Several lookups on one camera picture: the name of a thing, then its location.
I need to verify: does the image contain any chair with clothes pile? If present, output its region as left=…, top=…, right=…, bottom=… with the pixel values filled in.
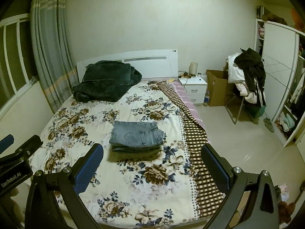
left=225, top=48, right=266, bottom=123

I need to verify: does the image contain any cream table lamp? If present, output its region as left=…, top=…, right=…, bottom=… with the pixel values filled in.
left=189, top=62, right=198, bottom=76

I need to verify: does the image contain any grey striped curtain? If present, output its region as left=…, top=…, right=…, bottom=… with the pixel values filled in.
left=30, top=0, right=79, bottom=112

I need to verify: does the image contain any white nightstand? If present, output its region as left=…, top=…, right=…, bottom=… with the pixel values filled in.
left=178, top=77, right=207, bottom=104

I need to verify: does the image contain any white headboard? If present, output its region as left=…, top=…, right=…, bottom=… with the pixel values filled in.
left=76, top=49, right=178, bottom=81

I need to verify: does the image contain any brown checkered sheet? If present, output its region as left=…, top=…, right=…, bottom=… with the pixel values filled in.
left=157, top=81, right=223, bottom=219

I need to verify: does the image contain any white wardrobe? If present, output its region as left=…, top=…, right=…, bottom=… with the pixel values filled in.
left=254, top=19, right=304, bottom=146

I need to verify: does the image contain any folded blue jeans stack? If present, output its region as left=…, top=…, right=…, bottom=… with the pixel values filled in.
left=109, top=121, right=165, bottom=153

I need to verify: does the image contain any cardboard box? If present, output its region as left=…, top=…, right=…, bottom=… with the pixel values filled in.
left=206, top=70, right=235, bottom=106

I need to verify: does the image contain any floral bed quilt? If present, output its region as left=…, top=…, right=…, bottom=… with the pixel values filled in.
left=30, top=81, right=199, bottom=228

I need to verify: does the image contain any pink striped sheet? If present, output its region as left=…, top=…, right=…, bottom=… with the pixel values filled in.
left=164, top=81, right=210, bottom=144

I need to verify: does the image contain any dark green fleece blanket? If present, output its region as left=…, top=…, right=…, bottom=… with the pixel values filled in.
left=72, top=60, right=142, bottom=103

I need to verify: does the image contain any white frame window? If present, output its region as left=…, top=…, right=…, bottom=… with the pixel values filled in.
left=1, top=13, right=37, bottom=117

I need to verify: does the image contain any black jacket on chair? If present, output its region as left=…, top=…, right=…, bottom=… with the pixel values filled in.
left=234, top=48, right=266, bottom=107

